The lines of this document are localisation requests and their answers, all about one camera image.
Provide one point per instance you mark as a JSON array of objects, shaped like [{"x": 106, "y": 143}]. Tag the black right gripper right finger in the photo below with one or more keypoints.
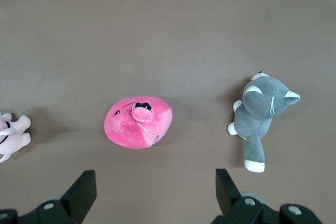
[{"x": 228, "y": 200}]

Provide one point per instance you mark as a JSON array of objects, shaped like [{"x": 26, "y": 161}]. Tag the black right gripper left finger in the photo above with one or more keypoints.
[{"x": 78, "y": 195}]

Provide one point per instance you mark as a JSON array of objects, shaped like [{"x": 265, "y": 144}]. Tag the hot pink frog plush toy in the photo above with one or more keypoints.
[{"x": 157, "y": 124}]

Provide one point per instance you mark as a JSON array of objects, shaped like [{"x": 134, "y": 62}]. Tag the pale pink pig plush toy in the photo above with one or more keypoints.
[{"x": 13, "y": 140}]

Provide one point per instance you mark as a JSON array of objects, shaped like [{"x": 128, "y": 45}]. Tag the grey husky plush toy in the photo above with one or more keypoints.
[{"x": 254, "y": 116}]

